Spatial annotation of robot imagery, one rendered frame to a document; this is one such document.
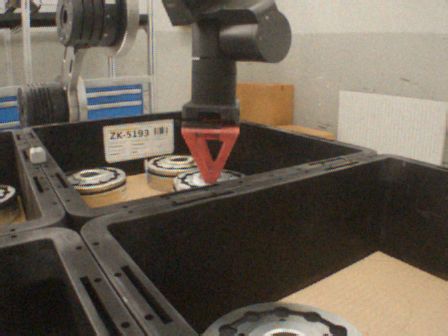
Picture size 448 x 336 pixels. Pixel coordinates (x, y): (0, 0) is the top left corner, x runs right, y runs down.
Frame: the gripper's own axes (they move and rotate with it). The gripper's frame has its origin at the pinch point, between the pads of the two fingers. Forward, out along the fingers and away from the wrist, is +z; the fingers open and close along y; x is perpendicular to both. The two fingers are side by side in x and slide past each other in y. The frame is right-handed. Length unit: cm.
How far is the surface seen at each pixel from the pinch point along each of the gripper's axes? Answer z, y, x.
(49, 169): -5.5, -19.4, 12.4
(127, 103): 15, 191, 73
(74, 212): -5.7, -28.3, 5.8
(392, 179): -4.2, -13.9, -18.7
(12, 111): 13, 140, 127
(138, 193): 4.6, 2.7, 11.0
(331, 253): 1.6, -18.2, -12.3
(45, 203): -5.6, -27.1, 8.5
